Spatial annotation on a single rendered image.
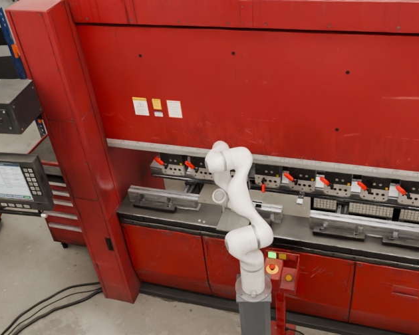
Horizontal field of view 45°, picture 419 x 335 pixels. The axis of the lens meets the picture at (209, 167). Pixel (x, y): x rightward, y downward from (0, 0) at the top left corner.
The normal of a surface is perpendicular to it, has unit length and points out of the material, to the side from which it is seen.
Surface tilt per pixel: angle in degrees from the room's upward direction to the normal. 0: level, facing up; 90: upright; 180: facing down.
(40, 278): 0
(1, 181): 90
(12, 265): 0
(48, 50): 90
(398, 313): 90
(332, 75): 90
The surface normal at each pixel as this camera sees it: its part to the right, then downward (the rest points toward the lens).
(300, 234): -0.10, -0.79
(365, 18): -0.30, 0.60
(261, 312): -0.06, 0.61
